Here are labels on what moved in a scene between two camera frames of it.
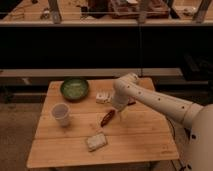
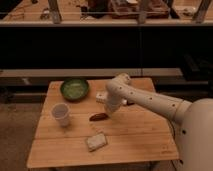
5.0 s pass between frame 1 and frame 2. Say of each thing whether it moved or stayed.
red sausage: moved
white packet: stayed
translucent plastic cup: stayed
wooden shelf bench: stayed
